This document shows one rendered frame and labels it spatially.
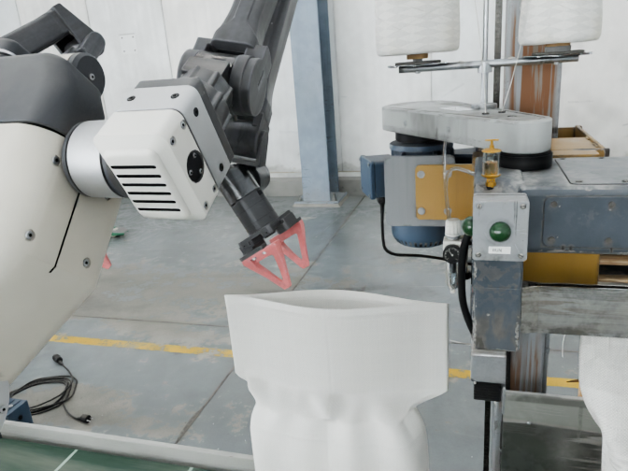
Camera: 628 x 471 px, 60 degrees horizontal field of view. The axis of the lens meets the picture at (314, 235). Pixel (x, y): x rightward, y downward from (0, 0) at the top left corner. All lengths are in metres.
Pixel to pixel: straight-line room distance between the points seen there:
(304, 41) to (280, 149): 1.33
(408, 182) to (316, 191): 4.72
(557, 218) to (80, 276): 0.65
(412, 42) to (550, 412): 0.91
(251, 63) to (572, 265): 0.77
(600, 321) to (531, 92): 0.52
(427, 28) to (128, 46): 6.27
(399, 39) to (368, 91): 5.02
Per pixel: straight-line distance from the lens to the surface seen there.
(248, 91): 0.73
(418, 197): 1.25
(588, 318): 1.12
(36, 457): 2.11
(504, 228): 0.81
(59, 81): 0.71
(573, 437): 1.53
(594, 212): 0.88
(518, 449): 1.55
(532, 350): 1.53
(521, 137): 0.96
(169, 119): 0.59
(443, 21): 1.11
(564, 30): 1.11
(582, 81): 6.09
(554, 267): 1.21
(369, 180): 1.28
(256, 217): 0.86
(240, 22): 0.81
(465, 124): 1.05
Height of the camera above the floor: 1.54
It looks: 18 degrees down
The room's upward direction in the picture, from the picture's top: 4 degrees counter-clockwise
